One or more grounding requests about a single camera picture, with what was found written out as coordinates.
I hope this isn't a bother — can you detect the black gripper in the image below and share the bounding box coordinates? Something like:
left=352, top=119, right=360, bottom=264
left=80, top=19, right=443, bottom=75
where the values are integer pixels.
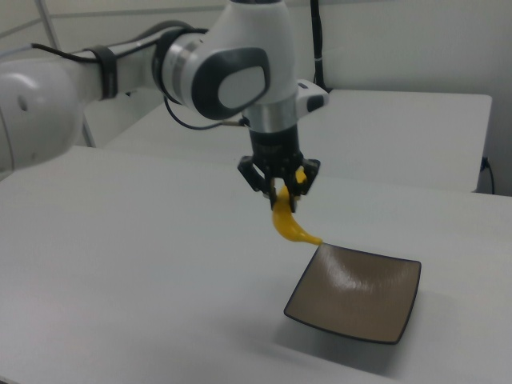
left=238, top=126, right=322, bottom=214

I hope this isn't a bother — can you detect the yellow banana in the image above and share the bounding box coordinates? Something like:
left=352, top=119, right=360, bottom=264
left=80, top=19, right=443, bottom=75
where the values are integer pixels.
left=271, top=167, right=324, bottom=246

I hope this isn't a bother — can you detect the brown square ceramic plate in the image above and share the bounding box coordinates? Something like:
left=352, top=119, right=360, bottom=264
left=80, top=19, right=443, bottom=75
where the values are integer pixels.
left=282, top=242, right=422, bottom=346

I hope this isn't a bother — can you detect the black camera stand pole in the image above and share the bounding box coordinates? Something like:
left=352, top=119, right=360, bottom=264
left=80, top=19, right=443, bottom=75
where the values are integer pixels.
left=309, top=0, right=330, bottom=93

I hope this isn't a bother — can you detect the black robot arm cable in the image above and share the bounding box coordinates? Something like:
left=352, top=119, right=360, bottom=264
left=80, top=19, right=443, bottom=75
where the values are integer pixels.
left=30, top=22, right=251, bottom=131

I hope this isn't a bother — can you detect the black wall plug cable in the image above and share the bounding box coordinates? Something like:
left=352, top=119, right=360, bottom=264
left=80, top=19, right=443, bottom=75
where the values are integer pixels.
left=481, top=156, right=498, bottom=195

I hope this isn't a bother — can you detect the black velcro strap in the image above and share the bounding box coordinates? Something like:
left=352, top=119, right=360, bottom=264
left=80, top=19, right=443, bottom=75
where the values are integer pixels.
left=88, top=45, right=120, bottom=102

